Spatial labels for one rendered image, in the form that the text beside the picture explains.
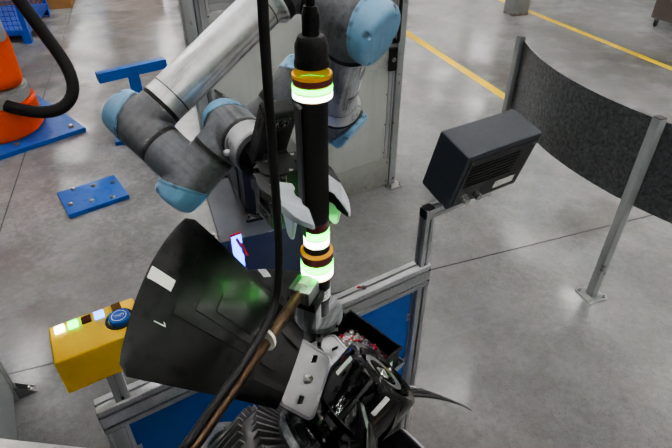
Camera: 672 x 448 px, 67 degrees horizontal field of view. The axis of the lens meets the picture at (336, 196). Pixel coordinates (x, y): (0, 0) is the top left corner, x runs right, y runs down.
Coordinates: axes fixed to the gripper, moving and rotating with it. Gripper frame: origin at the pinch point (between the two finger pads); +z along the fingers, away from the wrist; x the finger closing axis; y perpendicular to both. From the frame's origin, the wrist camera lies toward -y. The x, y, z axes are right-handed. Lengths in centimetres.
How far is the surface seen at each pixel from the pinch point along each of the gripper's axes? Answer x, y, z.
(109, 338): 27, 41, -35
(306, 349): 4.0, 21.1, 1.1
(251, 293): 8.9, 12.6, -4.2
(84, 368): 33, 45, -34
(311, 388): 5.2, 24.7, 4.6
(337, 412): 3.5, 26.4, 8.4
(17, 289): 65, 148, -200
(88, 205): 22, 144, -255
